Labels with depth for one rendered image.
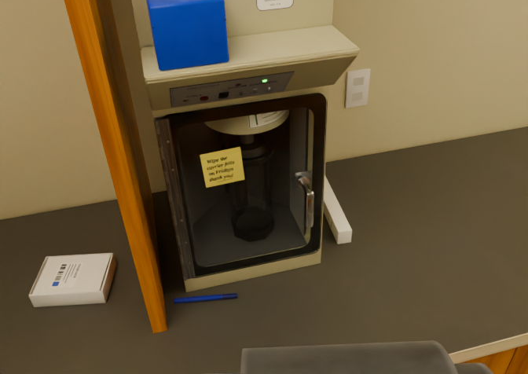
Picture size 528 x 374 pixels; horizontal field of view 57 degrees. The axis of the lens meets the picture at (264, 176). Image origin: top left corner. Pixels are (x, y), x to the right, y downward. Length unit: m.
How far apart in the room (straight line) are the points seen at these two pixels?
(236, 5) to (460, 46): 0.91
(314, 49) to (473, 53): 0.92
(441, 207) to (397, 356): 1.20
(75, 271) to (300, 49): 0.73
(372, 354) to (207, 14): 0.56
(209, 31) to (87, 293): 0.67
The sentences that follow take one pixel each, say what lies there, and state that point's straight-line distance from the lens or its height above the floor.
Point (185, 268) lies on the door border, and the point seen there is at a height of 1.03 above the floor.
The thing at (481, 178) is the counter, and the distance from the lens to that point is 1.53.
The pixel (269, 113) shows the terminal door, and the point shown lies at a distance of 0.87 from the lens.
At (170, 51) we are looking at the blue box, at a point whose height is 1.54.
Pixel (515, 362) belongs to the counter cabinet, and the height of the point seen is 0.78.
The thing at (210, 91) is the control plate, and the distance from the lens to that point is 0.77.
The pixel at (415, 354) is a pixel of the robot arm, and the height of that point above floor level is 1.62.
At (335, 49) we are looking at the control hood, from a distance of 0.75.
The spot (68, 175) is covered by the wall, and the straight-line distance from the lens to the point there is 1.43.
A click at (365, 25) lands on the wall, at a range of 1.39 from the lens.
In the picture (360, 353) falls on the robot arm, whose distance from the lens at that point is 0.19.
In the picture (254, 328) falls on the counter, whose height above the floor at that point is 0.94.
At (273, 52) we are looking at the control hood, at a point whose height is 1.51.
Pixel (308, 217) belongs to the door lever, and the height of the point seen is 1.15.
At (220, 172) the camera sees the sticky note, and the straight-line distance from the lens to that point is 0.91.
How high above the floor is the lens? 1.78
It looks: 36 degrees down
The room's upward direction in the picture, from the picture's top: 2 degrees counter-clockwise
